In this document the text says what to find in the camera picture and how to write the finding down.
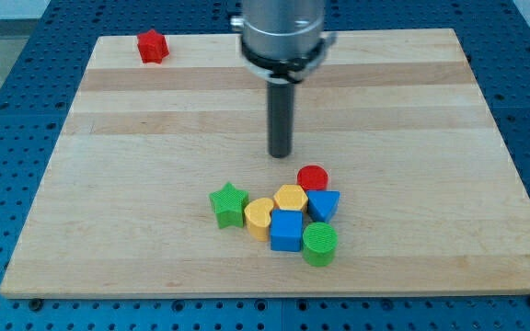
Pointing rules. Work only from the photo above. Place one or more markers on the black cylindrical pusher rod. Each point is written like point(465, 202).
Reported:
point(280, 119)

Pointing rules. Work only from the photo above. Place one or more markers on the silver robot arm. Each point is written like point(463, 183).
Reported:
point(282, 42)

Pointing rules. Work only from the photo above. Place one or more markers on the yellow hexagon block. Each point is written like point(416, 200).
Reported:
point(291, 197)

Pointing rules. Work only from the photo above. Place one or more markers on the green star block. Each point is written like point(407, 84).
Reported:
point(228, 204)

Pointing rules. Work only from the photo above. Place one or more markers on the red star block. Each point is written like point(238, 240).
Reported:
point(152, 46)

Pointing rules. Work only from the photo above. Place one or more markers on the red cylinder block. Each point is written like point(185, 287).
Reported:
point(312, 177)

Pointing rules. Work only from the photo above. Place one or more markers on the blue triangle block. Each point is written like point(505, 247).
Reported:
point(322, 205)

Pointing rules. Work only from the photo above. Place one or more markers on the yellow heart block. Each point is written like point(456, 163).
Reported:
point(258, 218)

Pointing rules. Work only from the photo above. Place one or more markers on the blue cube block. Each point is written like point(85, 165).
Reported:
point(286, 230)

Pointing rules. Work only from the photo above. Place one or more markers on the green cylinder block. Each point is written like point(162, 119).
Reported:
point(320, 241)

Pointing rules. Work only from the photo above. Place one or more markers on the light wooden board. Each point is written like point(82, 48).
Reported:
point(431, 203)

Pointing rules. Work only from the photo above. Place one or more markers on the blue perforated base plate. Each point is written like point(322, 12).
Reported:
point(40, 88)

